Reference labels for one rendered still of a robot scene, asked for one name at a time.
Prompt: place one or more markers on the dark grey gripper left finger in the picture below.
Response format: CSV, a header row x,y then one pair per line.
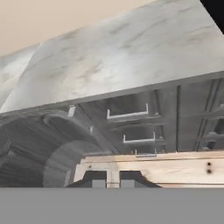
x,y
94,176

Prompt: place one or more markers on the large grey wood drawer front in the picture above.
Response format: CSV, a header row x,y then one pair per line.
x,y
128,102

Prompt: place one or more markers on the low grey wood drawer front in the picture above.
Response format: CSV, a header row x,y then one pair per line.
x,y
145,148

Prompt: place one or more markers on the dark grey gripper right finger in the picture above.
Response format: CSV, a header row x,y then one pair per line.
x,y
129,176

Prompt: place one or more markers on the medium grey wood drawer front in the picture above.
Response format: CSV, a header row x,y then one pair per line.
x,y
137,131

